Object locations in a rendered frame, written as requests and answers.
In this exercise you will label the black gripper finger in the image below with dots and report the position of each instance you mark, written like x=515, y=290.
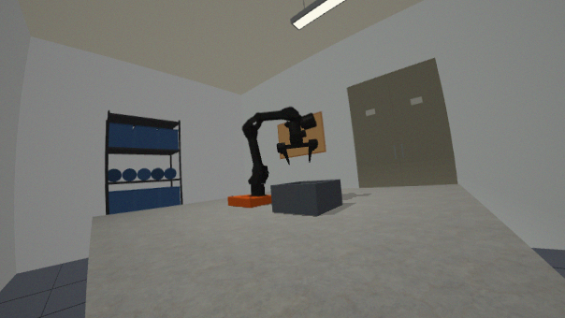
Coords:
x=311, y=148
x=284, y=152

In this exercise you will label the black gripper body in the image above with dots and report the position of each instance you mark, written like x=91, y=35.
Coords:
x=297, y=143

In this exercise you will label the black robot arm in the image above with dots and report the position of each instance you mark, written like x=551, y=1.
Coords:
x=259, y=171

